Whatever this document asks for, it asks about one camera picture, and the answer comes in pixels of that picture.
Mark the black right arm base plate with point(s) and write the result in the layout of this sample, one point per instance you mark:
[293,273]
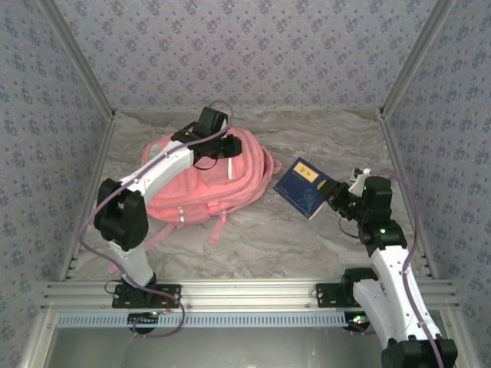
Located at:
[326,297]

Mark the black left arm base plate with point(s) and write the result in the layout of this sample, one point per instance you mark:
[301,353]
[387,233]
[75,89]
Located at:
[172,297]

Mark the dark blue book small label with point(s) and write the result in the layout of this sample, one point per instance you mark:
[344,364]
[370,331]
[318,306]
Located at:
[299,188]

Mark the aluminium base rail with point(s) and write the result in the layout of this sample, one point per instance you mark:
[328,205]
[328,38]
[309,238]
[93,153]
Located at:
[249,293]

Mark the aluminium table side rail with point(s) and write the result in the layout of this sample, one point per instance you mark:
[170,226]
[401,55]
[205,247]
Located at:
[390,138]
[100,153]

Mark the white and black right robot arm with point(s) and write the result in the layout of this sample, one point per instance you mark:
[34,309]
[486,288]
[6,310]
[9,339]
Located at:
[391,299]

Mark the aluminium frame post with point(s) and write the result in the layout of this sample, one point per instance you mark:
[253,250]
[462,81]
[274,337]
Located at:
[414,57]
[78,57]

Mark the small controller board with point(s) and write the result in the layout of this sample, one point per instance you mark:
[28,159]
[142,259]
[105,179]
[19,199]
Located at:
[356,319]
[144,318]

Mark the pink backpack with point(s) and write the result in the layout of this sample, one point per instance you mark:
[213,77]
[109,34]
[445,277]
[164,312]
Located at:
[230,184]

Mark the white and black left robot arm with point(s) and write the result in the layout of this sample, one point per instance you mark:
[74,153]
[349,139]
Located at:
[161,170]

